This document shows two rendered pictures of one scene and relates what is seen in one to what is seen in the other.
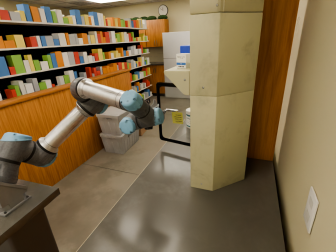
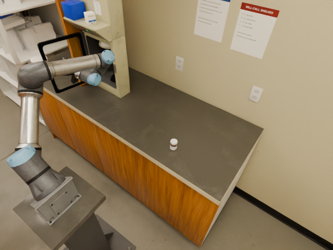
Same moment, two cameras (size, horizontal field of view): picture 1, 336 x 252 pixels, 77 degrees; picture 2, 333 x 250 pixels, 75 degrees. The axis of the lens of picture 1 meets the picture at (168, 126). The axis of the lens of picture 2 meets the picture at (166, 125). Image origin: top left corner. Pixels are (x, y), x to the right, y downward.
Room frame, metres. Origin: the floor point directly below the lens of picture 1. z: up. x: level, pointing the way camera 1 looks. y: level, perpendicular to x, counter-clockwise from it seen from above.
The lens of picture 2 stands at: (0.19, 1.16, 2.03)
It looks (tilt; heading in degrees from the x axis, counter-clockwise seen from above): 45 degrees down; 283
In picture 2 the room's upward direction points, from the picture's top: 3 degrees clockwise
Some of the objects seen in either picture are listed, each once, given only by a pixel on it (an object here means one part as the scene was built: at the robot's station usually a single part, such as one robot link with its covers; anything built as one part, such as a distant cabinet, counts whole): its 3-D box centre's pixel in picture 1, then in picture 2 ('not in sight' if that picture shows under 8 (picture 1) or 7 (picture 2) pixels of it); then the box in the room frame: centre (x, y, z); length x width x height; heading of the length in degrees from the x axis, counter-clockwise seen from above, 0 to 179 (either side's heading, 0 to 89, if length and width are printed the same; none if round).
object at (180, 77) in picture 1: (187, 76); (87, 29); (1.03, -0.10, 1.46); 0.32 x 0.11 x 0.10; 158
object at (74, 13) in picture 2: (192, 54); (74, 9); (1.12, -0.14, 1.56); 0.10 x 0.10 x 0.09; 68
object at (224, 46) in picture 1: (224, 105); (111, 40); (0.96, -0.27, 1.33); 0.32 x 0.25 x 0.77; 158
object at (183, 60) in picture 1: (183, 60); (90, 17); (0.98, -0.09, 1.54); 0.05 x 0.05 x 0.06; 54
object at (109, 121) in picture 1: (119, 118); not in sight; (3.17, 0.78, 0.49); 0.60 x 0.42 x 0.33; 158
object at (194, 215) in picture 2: not in sight; (132, 135); (0.82, -0.15, 0.45); 2.05 x 0.67 x 0.90; 158
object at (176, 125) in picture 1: (178, 115); (67, 64); (1.24, -0.07, 1.19); 0.30 x 0.01 x 0.40; 58
